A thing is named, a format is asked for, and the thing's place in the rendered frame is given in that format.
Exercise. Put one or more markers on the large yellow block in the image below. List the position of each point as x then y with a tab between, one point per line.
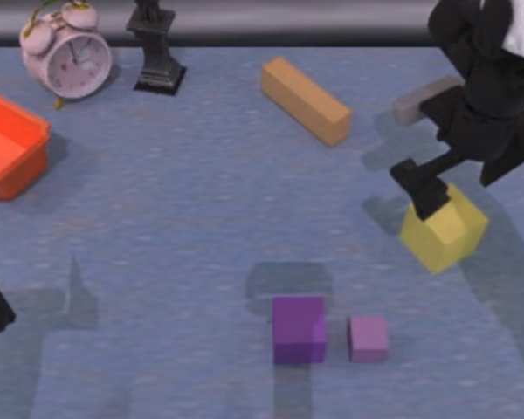
445	235

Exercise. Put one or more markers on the grey block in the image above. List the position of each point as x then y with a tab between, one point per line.
412	105

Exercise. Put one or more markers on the long tan wooden block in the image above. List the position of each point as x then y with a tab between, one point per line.
305	98

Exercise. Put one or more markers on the small light purple block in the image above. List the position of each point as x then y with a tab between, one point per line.
367	339

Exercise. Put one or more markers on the large purple cube block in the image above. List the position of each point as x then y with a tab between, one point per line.
297	329

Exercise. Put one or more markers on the orange plastic bin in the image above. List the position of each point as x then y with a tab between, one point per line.
8	144

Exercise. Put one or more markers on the blue table cloth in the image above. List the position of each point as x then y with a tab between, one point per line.
179	209

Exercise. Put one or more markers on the pink twin-bell alarm clock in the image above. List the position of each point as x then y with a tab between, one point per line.
72	65

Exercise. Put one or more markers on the black statue pedestal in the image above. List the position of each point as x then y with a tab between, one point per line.
157	52

